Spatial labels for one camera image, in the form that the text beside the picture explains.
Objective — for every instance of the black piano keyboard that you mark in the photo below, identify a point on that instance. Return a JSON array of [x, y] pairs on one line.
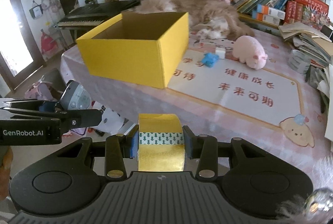
[[85, 19]]

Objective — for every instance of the white plastic bag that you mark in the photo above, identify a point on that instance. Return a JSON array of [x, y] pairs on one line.
[[111, 118]]

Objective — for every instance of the fluffy orange cat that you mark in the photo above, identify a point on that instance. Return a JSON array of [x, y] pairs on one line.
[[208, 13]]

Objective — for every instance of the gold tape roll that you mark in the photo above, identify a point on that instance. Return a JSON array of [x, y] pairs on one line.
[[161, 159]]

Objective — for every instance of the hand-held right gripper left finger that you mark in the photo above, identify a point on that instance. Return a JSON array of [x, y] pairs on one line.
[[135, 144]]

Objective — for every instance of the pink backpack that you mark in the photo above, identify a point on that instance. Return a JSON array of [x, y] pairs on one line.
[[39, 91]]

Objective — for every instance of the black binder clip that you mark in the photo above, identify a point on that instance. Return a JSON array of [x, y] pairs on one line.
[[327, 31]]

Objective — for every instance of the person's left hand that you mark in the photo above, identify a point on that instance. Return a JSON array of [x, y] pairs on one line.
[[5, 159]]

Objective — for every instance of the pile of books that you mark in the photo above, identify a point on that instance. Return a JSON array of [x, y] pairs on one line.
[[304, 34]]

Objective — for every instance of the blue toy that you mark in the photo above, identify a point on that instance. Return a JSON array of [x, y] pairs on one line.
[[209, 59]]

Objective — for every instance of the yellow cardboard box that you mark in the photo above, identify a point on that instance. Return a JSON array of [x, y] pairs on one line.
[[124, 62]]

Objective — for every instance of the set of red books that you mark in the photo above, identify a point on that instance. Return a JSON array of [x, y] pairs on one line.
[[292, 12]]

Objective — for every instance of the grey plastic gadget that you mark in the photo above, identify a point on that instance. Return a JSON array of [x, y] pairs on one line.
[[75, 96]]

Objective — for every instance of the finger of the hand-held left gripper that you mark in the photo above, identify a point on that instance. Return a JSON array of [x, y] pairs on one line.
[[80, 118], [46, 107]]

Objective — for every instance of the grey tape roll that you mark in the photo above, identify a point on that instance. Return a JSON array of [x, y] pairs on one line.
[[298, 63]]

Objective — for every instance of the pink printed desktop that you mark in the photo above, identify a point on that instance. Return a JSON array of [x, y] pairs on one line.
[[234, 122]]

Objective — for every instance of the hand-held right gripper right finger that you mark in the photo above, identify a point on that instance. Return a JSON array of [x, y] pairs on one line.
[[187, 142]]

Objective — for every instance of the pink plush pig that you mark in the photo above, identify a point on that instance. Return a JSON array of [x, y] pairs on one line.
[[247, 51]]

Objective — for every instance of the colourful packet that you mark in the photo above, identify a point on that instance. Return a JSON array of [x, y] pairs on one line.
[[314, 17]]

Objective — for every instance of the grey fluffy pompom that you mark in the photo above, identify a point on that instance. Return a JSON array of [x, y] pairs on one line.
[[296, 207]]

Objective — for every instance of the orange blue box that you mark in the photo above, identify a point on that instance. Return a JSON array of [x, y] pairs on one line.
[[271, 11], [268, 19]]

